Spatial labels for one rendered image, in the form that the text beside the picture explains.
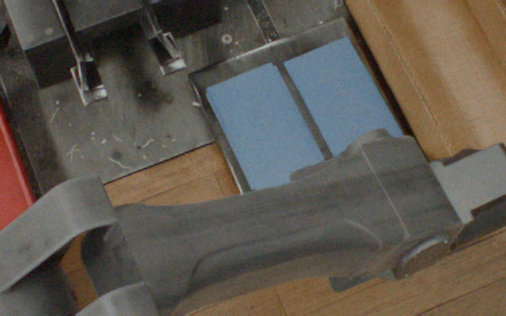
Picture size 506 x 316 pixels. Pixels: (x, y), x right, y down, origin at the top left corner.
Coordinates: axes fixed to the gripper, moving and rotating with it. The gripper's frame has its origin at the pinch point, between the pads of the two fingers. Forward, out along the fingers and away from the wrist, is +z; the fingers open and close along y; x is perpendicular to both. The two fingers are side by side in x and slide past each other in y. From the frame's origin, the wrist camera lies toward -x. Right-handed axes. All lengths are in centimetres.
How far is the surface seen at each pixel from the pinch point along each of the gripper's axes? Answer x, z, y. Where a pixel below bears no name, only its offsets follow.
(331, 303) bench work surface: 1.0, 4.8, -9.9
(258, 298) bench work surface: 7.0, 6.4, -7.2
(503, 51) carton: -25.1, 9.9, 5.4
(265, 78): -2.2, 13.8, 11.0
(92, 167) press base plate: 16.6, 15.7, 8.8
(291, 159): -1.0, 9.5, 3.2
